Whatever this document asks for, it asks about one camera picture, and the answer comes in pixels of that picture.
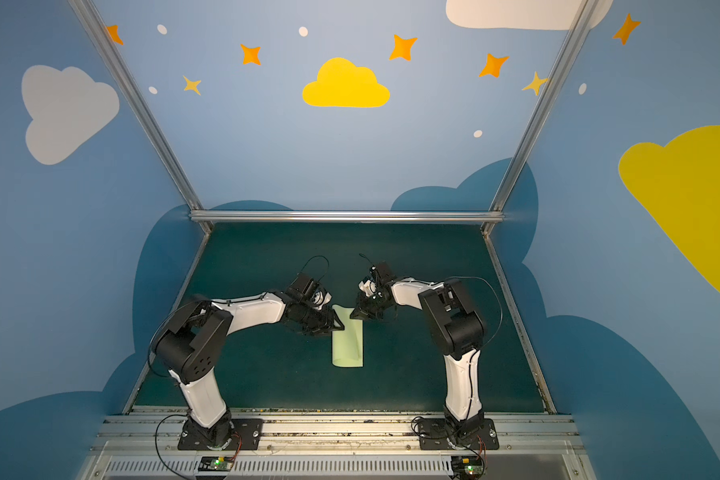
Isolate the light green paper sheet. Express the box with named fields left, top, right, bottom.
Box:
left=332, top=305, right=364, bottom=368

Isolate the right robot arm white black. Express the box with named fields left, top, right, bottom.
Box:
left=350, top=263, right=486, bottom=447

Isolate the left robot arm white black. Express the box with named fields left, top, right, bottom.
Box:
left=149, top=273, right=345, bottom=451

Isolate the dark green table mat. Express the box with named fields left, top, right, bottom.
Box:
left=136, top=223, right=546, bottom=414

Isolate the back horizontal aluminium bar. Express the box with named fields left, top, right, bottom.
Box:
left=190, top=210, right=504, bottom=224

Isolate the left green controller board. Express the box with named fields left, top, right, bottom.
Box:
left=198, top=456, right=236, bottom=472

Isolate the green controller board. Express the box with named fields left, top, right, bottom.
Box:
left=451, top=456, right=484, bottom=479
left=198, top=456, right=236, bottom=472

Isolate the right green controller board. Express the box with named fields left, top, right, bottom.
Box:
left=451, top=456, right=484, bottom=479

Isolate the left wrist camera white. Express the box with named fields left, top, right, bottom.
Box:
left=311, top=288, right=332, bottom=310

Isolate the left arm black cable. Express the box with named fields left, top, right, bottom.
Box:
left=147, top=254, right=332, bottom=480

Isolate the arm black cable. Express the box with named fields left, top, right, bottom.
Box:
left=147, top=254, right=332, bottom=480
left=358, top=251, right=505, bottom=421

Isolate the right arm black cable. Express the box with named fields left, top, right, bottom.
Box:
left=358, top=251, right=505, bottom=421

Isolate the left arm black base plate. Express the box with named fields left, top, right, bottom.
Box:
left=177, top=417, right=263, bottom=451

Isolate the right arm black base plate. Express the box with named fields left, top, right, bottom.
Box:
left=411, top=416, right=500, bottom=451

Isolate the aluminium front rail bed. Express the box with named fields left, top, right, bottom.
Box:
left=77, top=407, right=596, bottom=479

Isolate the left aluminium frame post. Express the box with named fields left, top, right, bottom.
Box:
left=68, top=0, right=203, bottom=210

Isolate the aluminium frame post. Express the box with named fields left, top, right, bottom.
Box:
left=68, top=0, right=203, bottom=210
left=490, top=0, right=599, bottom=213

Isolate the right aluminium frame post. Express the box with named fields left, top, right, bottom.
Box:
left=490, top=0, right=599, bottom=213

